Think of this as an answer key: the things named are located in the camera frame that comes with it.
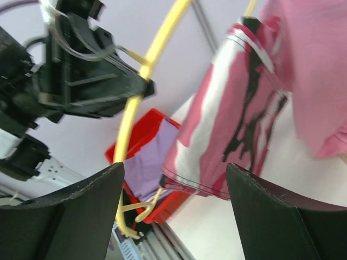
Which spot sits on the plain pink garment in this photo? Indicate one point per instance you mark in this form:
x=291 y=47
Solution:
x=311 y=64

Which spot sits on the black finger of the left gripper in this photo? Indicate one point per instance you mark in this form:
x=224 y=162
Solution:
x=101 y=88

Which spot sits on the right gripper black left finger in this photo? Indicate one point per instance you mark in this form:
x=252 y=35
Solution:
x=74 y=222

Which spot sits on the red plastic bin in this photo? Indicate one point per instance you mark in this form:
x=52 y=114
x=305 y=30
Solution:
x=143 y=132

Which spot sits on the yellow hanger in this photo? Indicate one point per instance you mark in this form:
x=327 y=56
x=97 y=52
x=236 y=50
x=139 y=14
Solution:
x=148 y=64

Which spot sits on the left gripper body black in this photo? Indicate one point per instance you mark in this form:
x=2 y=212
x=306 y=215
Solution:
x=28 y=91

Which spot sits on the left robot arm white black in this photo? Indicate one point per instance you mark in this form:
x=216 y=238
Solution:
x=29 y=159

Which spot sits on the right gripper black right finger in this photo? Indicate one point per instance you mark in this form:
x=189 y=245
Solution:
x=276 y=223

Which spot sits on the purple folded garment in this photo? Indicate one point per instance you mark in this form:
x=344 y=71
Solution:
x=143 y=171

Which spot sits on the aluminium mounting rail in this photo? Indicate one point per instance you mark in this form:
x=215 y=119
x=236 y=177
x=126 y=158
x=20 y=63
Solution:
x=161 y=243

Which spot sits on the pink camouflage trousers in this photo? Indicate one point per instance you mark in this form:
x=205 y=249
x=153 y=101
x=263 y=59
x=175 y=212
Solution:
x=231 y=116

